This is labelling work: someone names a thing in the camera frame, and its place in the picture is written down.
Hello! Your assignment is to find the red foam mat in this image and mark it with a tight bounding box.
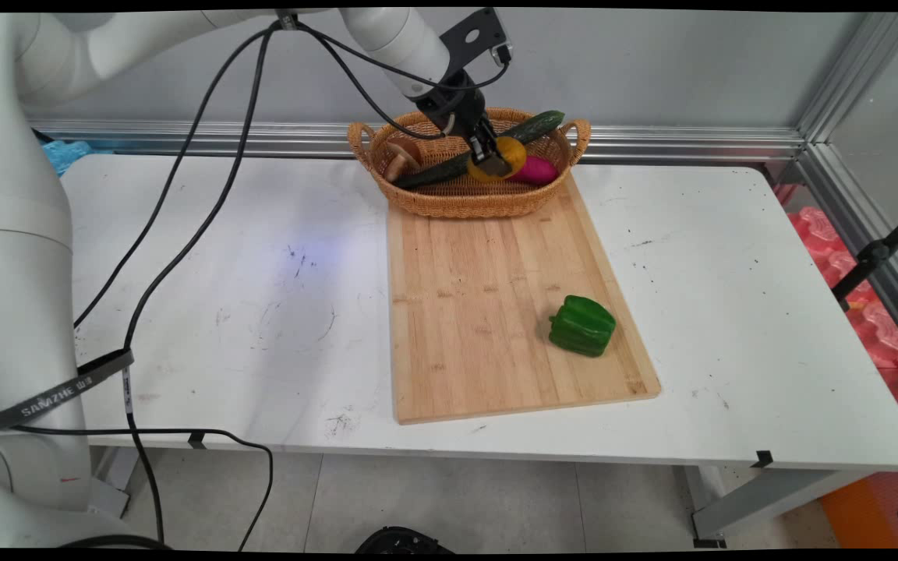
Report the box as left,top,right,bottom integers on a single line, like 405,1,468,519
786,204,898,437

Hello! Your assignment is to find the woven wicker basket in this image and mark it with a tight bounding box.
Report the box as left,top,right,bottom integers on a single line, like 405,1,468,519
347,108,592,219

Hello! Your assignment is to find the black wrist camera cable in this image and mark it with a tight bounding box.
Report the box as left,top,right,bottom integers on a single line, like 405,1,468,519
293,22,512,93

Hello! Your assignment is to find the blue cloth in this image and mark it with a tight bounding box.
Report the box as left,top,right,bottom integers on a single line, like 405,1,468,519
41,139,94,178

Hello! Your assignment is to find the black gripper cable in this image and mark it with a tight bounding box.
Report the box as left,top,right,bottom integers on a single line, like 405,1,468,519
293,23,450,142

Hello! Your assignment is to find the aluminium frame rail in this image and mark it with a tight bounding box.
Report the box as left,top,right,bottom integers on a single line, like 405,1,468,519
28,11,898,359

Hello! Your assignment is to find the brown toy mushroom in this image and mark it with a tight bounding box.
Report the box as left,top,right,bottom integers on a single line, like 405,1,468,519
384,139,423,183

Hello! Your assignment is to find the black device on floor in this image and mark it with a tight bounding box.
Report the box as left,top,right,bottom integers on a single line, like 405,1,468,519
354,526,456,555

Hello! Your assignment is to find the grey table leg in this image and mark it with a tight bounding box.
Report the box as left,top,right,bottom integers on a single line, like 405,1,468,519
683,464,879,548

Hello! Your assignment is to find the bamboo cutting board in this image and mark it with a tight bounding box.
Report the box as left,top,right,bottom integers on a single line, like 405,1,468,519
386,173,662,425

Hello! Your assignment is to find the black floor cable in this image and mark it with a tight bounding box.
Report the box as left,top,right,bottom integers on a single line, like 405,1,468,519
0,425,275,552

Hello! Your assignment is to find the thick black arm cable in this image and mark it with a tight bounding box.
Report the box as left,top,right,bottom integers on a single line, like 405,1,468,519
122,19,282,546

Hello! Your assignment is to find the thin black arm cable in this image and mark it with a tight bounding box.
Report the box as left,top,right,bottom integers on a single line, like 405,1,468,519
72,19,278,332

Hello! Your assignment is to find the yellow toy vegetable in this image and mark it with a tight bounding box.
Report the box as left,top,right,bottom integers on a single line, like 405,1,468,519
466,136,529,185

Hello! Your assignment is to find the green toy bell pepper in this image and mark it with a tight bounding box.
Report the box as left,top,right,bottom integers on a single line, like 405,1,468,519
548,295,617,358

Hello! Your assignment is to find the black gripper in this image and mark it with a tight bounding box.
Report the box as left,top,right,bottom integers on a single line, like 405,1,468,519
415,70,514,178

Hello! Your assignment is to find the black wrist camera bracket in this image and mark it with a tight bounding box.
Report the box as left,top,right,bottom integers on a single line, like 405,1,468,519
440,8,514,69

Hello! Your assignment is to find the green toy cucumber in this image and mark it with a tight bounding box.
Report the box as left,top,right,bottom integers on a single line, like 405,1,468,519
394,110,566,190

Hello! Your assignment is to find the magenta toy vegetable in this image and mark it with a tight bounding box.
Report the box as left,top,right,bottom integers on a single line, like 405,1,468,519
508,155,560,186

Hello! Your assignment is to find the black Samzhe velcro strap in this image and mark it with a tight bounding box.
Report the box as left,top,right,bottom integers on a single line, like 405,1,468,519
0,348,136,432

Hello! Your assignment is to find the black tripod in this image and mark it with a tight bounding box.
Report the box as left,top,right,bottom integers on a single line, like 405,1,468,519
831,199,898,312

